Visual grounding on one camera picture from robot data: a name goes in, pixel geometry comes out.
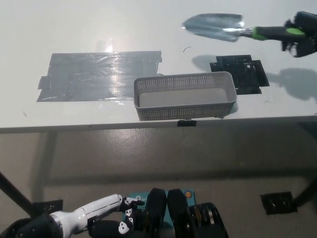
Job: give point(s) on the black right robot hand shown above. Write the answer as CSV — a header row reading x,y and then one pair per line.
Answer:
x,y
305,47

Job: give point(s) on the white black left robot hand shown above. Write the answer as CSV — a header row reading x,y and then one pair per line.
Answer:
x,y
81,214

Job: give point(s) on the black floor tape patch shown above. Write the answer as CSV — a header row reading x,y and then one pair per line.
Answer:
x,y
278,202
48,205

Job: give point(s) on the black diagonal table leg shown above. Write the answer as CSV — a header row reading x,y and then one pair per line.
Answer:
x,y
15,192
304,193

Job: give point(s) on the teal box with black feet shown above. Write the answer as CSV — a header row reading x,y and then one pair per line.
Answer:
x,y
178,213

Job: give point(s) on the teal tp-link box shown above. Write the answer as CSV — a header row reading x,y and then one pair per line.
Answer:
x,y
190,196

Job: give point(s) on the grey perforated plastic basket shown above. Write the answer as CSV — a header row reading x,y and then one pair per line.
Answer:
x,y
183,100

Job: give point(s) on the small black tape strip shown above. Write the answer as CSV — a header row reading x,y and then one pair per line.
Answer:
x,y
187,123

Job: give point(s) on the large grey duct tape patch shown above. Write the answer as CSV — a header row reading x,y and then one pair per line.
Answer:
x,y
89,78

